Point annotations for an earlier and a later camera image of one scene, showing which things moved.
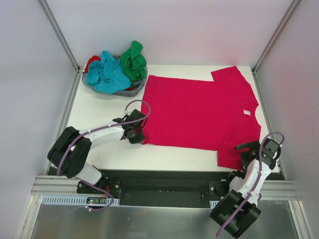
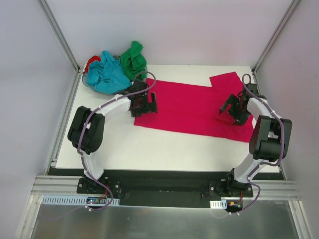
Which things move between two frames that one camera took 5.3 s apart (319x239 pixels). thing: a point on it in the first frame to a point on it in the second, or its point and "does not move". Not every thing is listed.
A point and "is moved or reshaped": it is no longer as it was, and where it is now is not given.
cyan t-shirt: (106, 74) does not move
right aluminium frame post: (293, 6) does not move
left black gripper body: (139, 126) to (143, 106)
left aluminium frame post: (61, 35) does not move
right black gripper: (248, 146) to (236, 111)
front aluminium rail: (43, 184) does not move
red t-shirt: (92, 59) does not move
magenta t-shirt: (218, 115) is moved or reshaped
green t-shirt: (134, 61) does not move
